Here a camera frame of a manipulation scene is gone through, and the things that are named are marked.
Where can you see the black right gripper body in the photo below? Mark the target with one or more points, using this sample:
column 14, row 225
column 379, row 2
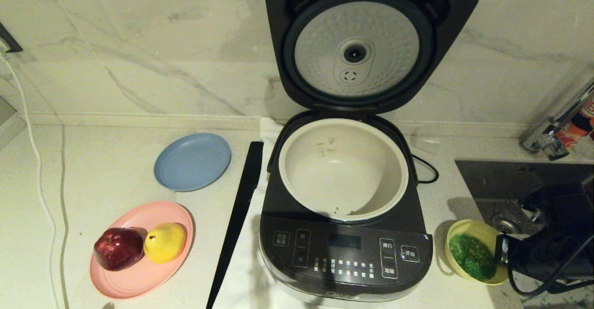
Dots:
column 543, row 253

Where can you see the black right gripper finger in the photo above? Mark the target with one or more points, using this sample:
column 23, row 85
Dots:
column 501, row 251

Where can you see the green grains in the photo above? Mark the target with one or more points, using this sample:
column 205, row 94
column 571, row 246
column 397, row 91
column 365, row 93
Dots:
column 471, row 258

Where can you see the yellow bowl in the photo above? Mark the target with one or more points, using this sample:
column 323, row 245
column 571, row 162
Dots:
column 478, row 228

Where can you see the dark grey rice cooker lid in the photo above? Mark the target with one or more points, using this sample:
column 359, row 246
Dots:
column 357, row 26

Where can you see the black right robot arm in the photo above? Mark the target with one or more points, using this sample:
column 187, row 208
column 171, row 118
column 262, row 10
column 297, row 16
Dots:
column 566, row 202

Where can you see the dark grey rice cooker base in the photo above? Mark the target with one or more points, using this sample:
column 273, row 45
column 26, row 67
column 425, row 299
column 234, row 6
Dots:
column 343, row 253

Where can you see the white bowl with greens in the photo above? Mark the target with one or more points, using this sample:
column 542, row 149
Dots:
column 343, row 179

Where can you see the metal sink drain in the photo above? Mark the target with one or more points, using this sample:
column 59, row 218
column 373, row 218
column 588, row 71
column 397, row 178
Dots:
column 506, row 225

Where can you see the steel sink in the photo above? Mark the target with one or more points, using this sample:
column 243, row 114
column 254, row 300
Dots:
column 492, row 183

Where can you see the red orange bottle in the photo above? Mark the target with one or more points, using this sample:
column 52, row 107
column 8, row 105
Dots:
column 577, row 128

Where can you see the chrome faucet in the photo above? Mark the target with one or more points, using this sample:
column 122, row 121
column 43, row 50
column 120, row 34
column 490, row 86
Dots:
column 557, row 123

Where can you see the black flat strip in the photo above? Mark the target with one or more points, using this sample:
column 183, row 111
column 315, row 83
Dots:
column 236, row 225

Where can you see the blue plate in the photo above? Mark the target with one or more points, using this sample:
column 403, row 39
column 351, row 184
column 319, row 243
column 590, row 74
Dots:
column 192, row 162

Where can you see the yellow pear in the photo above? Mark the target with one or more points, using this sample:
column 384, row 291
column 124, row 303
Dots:
column 164, row 243

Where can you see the pink plate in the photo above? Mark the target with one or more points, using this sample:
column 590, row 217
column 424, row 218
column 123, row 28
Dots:
column 139, row 279

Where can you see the red apple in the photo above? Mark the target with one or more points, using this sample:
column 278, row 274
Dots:
column 118, row 248

